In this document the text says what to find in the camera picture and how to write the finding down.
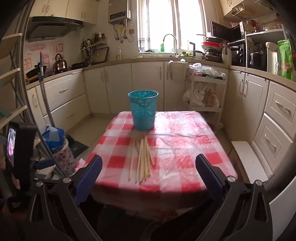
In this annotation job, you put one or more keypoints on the blue perforated plastic basket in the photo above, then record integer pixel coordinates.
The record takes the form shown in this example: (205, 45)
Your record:
(143, 111)

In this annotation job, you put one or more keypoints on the white hanging door bin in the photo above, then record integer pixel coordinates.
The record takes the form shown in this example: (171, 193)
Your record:
(178, 61)

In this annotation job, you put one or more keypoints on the floral waste bin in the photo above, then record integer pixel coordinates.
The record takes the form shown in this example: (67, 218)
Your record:
(66, 160)

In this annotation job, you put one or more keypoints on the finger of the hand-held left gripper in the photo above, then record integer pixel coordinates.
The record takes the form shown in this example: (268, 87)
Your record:
(45, 163)

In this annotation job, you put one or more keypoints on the red white checked tablecloth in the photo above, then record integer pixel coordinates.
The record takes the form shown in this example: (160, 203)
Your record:
(185, 150)

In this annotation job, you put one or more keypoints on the white step stool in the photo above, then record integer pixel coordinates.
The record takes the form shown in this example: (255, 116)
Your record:
(251, 160)

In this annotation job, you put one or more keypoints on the white counter shelf rack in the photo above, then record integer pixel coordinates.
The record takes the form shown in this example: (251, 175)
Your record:
(266, 34)

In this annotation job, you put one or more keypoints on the green vegetables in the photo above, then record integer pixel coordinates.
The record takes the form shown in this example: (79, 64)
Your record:
(185, 54)

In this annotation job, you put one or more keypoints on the green dish soap bottle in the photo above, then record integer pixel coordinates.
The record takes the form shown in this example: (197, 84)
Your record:
(163, 48)

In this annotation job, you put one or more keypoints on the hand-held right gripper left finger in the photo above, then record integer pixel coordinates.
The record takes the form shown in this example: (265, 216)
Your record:
(89, 178)

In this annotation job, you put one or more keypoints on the black water tap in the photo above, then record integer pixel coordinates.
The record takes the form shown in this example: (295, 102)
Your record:
(192, 47)

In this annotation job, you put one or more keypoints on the black toaster oven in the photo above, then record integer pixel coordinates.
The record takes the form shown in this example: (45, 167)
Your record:
(238, 54)

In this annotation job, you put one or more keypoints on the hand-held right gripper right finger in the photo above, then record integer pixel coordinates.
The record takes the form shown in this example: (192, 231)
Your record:
(209, 178)

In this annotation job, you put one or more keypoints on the clear plastic bottle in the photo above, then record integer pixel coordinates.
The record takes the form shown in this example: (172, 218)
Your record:
(118, 55)

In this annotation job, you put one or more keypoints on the white rolling cart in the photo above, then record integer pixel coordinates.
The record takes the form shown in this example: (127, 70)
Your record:
(205, 80)

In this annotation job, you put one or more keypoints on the cream base cabinets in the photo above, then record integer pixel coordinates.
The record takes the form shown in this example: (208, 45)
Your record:
(120, 85)

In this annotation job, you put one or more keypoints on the wooden shelf unit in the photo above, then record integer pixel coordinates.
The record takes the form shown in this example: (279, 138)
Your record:
(9, 76)

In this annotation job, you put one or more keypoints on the black wok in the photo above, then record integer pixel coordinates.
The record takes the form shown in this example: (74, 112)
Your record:
(35, 73)

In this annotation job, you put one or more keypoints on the cream upper cabinets above microwave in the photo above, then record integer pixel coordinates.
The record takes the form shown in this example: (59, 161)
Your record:
(231, 5)

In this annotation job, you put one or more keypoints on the black cooking pot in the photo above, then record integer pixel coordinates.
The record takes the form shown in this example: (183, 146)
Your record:
(257, 60)

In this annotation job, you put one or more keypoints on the range hood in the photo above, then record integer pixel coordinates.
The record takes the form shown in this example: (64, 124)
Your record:
(50, 30)

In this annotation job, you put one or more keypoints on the stack of pans and dishes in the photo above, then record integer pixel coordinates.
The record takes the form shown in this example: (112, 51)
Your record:
(211, 45)

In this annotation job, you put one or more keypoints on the chrome sink faucet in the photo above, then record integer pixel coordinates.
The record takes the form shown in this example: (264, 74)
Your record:
(170, 34)

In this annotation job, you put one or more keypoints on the white plastic bag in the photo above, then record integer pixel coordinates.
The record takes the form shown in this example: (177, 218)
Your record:
(195, 95)

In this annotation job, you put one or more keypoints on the pink wall stickers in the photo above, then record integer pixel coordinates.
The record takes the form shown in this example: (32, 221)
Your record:
(48, 49)

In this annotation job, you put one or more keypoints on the wall utensil rack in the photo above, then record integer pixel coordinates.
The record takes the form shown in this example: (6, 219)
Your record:
(92, 45)

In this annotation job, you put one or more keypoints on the dark frying pan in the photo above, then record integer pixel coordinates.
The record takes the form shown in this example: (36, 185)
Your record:
(78, 65)

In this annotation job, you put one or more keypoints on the wall water heater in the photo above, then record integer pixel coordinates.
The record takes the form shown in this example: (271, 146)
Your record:
(118, 11)

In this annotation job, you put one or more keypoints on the beige plastic bag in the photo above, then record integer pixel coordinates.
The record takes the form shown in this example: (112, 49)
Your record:
(211, 97)

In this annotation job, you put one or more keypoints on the black microwave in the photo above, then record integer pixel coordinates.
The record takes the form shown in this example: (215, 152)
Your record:
(229, 32)

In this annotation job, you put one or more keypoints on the clear plastic bags heap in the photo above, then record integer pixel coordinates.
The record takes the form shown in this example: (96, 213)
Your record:
(203, 70)

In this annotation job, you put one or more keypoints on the cream upper cabinets beside hood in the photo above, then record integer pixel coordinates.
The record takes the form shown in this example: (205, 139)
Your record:
(64, 9)

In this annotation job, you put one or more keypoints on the steel kettle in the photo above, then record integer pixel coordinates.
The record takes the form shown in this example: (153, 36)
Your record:
(60, 63)

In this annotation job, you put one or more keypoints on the kitchen window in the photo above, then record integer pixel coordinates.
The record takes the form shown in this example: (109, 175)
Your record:
(159, 23)

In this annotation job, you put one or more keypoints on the mop pole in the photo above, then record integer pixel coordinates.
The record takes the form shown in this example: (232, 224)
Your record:
(42, 81)

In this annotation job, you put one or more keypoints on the white thermal water pot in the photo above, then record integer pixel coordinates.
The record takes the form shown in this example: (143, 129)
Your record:
(271, 58)

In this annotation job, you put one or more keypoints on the green snack packet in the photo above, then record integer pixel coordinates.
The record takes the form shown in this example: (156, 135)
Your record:
(285, 60)

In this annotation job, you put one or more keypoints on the pile of wooden chopsticks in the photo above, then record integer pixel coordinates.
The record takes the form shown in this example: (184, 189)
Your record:
(141, 166)

